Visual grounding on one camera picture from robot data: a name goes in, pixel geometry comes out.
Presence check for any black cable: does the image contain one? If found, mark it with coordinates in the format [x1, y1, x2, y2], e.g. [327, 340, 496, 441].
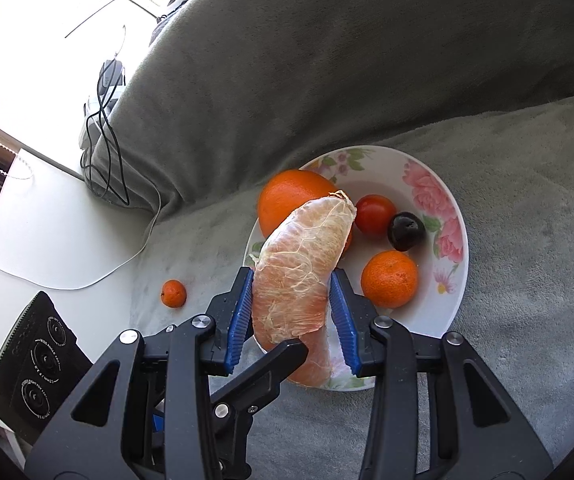
[80, 59, 134, 207]

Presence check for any large orange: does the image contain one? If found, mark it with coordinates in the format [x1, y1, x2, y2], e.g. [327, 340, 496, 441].
[258, 169, 353, 256]

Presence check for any mandarin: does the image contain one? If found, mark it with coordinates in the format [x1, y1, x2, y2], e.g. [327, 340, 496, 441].
[161, 280, 188, 309]
[360, 250, 419, 309]

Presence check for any grey pillow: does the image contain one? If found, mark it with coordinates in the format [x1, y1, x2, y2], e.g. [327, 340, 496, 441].
[84, 0, 574, 221]

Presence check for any floral white plate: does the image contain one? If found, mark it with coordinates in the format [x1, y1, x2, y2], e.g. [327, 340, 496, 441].
[242, 145, 469, 392]

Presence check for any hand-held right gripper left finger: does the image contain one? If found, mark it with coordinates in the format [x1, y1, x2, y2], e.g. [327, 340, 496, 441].
[24, 266, 255, 480]

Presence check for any grey adapter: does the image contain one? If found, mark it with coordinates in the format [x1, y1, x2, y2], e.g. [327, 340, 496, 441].
[98, 58, 128, 92]

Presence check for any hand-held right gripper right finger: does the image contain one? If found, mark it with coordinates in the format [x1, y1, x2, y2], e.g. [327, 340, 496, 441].
[329, 269, 553, 480]

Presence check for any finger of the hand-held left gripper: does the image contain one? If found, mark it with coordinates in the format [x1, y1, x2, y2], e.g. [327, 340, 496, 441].
[209, 338, 309, 480]
[151, 400, 168, 436]

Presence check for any dark plum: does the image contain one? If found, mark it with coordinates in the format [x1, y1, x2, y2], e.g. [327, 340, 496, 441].
[387, 211, 426, 252]

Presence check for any peeled pomelo segment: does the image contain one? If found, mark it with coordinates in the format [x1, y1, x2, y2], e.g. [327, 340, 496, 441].
[252, 191, 357, 388]

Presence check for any red tomato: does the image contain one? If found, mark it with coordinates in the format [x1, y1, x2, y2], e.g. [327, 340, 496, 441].
[354, 194, 398, 237]

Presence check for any white power strip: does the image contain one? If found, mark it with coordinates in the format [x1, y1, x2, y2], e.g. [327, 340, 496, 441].
[82, 94, 118, 153]

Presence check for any white cable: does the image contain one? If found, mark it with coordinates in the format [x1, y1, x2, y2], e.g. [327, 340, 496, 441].
[0, 20, 164, 292]

